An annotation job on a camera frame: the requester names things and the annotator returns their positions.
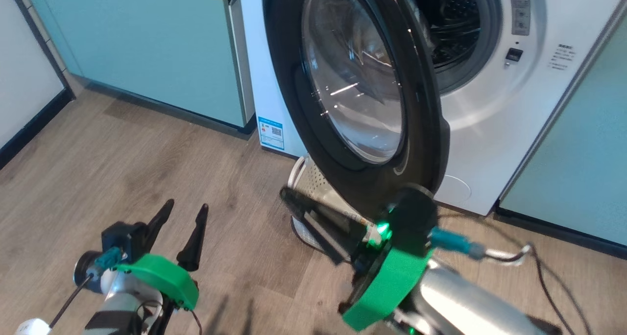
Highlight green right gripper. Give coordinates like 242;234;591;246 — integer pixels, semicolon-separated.
280;187;435;332

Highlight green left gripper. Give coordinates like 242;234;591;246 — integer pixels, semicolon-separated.
116;199;209;311

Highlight black round glass washer door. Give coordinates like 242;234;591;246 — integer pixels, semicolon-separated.
262;0;451;221

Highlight white perforated basket brown rim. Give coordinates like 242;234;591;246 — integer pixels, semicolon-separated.
287;154;364;255

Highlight white front-load washing machine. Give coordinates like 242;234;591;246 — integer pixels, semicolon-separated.
238;0;627;217

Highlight blue white energy label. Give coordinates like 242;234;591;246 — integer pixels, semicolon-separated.
257;116;285;151

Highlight round white filter cover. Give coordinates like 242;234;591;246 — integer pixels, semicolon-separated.
440;174;472;204

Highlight pale green cabinet steel edge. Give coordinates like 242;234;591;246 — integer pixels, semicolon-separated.
22;0;256;131

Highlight grey warning label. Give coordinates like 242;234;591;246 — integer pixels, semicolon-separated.
509;0;531;36

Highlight small black text sticker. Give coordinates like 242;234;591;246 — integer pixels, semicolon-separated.
548;43;575;72

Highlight thin black looped cable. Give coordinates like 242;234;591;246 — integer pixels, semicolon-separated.
137;300;203;335

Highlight white paper cable tag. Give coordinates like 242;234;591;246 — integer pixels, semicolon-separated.
14;317;52;335

